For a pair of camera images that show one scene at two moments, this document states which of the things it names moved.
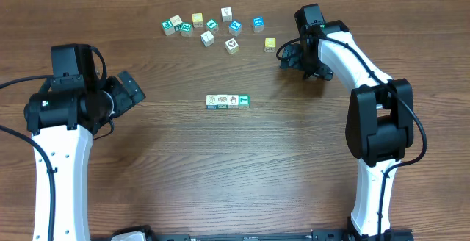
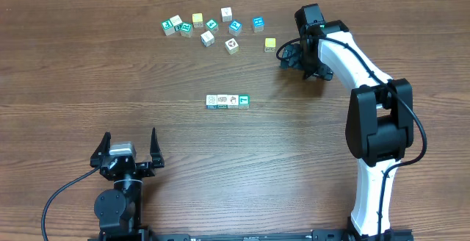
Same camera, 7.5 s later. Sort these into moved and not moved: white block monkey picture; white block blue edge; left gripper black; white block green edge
Moved: left gripper black
Not moved: white block green edge; white block blue edge; white block monkey picture
